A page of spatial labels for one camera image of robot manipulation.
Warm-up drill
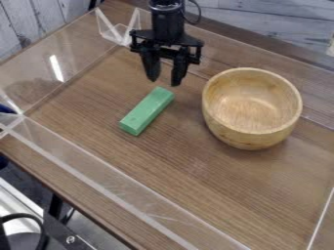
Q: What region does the black table leg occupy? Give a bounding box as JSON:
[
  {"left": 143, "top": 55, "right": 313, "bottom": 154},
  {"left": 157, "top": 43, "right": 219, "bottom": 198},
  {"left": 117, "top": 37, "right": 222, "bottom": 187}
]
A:
[{"left": 48, "top": 194, "right": 64, "bottom": 220}]

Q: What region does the green rectangular block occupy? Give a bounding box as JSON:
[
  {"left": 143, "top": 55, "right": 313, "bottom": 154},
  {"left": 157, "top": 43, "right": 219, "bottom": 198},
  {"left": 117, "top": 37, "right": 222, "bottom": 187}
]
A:
[{"left": 119, "top": 87, "right": 175, "bottom": 136}]

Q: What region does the black cable loop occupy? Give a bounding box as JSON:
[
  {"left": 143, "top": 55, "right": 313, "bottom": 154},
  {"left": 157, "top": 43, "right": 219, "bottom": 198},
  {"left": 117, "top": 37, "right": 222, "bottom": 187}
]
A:
[{"left": 0, "top": 213, "right": 50, "bottom": 250}]

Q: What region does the clear acrylic tray wall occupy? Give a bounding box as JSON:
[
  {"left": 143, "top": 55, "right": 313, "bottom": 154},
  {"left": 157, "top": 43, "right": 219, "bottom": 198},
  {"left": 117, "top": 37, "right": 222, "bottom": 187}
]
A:
[{"left": 0, "top": 2, "right": 334, "bottom": 250}]

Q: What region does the light wooden bowl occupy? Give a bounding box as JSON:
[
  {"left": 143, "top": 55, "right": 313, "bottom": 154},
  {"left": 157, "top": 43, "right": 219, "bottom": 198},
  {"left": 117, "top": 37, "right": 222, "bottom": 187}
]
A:
[{"left": 202, "top": 67, "right": 304, "bottom": 150}]

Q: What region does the blue object at edge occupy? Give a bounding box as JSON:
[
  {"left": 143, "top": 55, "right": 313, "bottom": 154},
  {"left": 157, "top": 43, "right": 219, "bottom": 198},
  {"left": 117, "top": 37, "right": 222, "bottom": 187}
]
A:
[{"left": 0, "top": 104, "right": 18, "bottom": 114}]

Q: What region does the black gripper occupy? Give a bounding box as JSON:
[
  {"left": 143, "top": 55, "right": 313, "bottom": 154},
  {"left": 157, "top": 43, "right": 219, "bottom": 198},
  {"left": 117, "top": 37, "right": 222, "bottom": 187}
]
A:
[{"left": 130, "top": 0, "right": 203, "bottom": 87}]

